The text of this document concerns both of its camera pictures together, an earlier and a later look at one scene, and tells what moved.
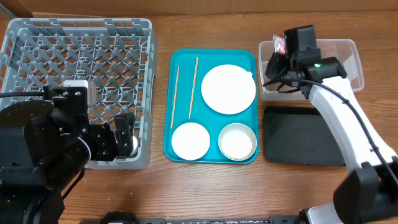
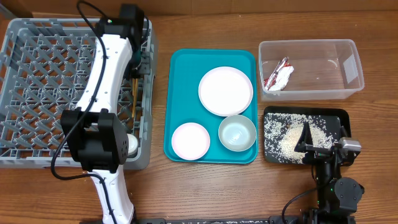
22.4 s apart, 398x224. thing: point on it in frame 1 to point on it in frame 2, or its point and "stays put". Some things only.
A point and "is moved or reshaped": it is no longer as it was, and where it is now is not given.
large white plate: [228, 89] stays put
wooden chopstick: [193, 88] to [136, 86]
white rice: [236, 144] to [283, 132]
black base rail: [128, 218] stays put
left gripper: [106, 148] to [129, 75]
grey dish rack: [119, 55] stays put
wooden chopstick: [175, 96] to [134, 96]
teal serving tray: [211, 112] stays put
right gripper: [270, 69] to [315, 153]
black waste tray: [300, 135] stays put
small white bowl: [190, 141] stays put
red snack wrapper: [280, 44] is moved or reshaped
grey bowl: [237, 142] is moved or reshaped
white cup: [135, 146] stays put
